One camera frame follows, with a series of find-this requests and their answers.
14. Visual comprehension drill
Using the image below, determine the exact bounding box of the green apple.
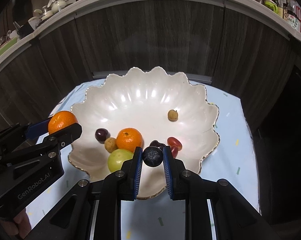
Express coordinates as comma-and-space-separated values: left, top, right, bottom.
108, 149, 134, 173

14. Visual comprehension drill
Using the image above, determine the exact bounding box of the orange tangerine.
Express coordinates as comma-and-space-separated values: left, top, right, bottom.
48, 111, 78, 134
116, 127, 143, 152

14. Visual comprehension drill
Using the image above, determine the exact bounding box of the small dark blueberry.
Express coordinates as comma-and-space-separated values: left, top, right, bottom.
142, 146, 163, 167

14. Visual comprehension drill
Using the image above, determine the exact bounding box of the tan longan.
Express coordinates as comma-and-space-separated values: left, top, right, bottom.
104, 137, 118, 153
167, 109, 179, 122

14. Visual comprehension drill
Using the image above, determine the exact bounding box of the person left hand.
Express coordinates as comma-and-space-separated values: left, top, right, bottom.
0, 209, 32, 239

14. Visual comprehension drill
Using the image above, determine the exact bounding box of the white scalloped ceramic bowl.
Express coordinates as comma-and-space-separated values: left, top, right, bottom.
68, 65, 221, 200

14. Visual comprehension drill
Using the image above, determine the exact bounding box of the green basin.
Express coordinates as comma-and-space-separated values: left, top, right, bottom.
0, 36, 18, 56

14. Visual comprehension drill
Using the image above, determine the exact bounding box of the white teapot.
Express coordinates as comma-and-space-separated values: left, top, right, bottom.
51, 0, 66, 14

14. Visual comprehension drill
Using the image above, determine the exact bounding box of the green bottle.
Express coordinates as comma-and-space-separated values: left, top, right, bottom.
263, 0, 278, 14

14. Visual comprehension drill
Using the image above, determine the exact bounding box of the soy sauce bottle red handle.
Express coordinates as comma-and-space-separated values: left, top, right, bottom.
283, 0, 301, 32

